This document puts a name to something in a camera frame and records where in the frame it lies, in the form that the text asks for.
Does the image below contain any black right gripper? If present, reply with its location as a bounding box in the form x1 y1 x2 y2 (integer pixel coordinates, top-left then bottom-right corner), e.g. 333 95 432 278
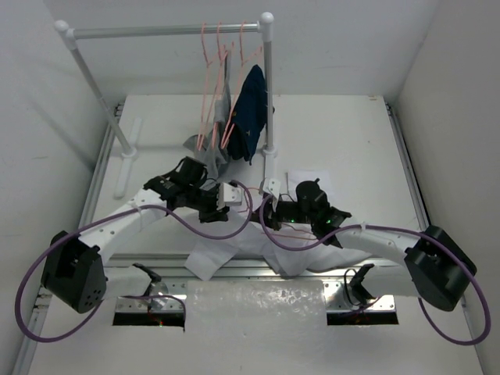
248 196 315 232

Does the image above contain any white shirt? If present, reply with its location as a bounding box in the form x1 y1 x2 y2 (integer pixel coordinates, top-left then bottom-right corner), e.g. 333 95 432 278
184 210 376 281

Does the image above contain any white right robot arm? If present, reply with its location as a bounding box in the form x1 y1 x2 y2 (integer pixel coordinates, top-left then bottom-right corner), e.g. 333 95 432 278
252 178 477 312

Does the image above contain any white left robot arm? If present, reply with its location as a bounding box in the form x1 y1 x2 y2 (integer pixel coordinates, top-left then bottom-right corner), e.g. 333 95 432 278
41 157 241 313

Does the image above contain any grey shirt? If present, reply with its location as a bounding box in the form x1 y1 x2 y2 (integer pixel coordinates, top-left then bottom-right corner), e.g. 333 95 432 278
183 52 231 180

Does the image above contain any dark navy garment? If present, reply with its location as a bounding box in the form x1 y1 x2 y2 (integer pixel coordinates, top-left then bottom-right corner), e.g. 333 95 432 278
227 65 268 164

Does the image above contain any white clothes rack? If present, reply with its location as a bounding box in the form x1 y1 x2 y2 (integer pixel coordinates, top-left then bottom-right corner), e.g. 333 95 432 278
54 12 275 200

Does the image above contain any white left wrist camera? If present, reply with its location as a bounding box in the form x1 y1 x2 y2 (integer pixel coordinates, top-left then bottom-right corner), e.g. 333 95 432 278
217 183 243 209

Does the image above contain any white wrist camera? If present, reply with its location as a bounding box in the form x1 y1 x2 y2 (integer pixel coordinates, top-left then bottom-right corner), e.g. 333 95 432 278
259 177 281 200
217 183 243 209

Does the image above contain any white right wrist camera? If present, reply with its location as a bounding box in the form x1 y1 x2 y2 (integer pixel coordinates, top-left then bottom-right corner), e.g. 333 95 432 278
259 177 281 200

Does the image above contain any aluminium frame rail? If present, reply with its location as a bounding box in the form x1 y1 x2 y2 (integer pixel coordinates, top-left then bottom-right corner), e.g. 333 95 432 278
18 95 481 374

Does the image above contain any pink wire hanger with navy garment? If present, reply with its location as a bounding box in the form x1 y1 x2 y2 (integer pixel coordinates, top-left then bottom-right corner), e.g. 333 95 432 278
220 21 263 149

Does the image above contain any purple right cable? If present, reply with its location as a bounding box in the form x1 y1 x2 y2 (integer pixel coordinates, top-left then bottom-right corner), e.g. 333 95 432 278
259 195 491 345

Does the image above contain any purple cable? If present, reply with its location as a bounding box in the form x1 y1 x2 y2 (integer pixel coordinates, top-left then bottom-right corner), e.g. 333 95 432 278
259 195 491 345
14 180 255 345

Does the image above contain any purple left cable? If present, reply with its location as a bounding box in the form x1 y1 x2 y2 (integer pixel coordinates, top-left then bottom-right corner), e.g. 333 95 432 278
14 180 255 345

